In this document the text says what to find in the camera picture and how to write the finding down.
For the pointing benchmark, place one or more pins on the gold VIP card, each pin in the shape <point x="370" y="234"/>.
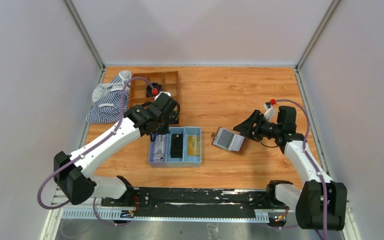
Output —
<point x="193" y="145"/>

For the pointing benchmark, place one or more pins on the striped blue white cloth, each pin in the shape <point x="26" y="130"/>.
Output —
<point x="109" y="99"/>

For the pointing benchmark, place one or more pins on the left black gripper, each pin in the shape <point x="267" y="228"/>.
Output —
<point x="163" y="124"/>

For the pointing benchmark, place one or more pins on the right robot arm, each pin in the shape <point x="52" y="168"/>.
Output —
<point x="304" y="175"/>

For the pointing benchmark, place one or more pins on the grey card in box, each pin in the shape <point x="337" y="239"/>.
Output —
<point x="159" y="148"/>

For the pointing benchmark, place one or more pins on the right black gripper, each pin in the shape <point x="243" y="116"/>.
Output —
<point x="254" y="126"/>

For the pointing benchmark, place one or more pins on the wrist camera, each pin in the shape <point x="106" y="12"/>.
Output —
<point x="164" y="94"/>
<point x="269" y="111"/>

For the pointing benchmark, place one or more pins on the black card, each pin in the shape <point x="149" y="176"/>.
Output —
<point x="176" y="147"/>

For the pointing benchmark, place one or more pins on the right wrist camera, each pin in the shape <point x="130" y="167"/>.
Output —
<point x="269" y="111"/>

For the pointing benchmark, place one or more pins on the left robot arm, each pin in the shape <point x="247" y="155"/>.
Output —
<point x="74" y="172"/>

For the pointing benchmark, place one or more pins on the brown leather card holder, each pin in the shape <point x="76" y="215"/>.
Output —
<point x="227" y="140"/>

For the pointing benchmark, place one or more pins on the blue three-compartment box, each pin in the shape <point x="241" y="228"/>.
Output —
<point x="186" y="161"/>

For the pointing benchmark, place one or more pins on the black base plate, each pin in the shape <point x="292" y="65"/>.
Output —
<point x="196" y="203"/>

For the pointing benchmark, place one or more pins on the black rolled belt top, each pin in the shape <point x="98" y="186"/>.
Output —
<point x="152" y="90"/>

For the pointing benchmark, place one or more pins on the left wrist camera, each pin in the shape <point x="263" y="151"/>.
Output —
<point x="164" y="94"/>

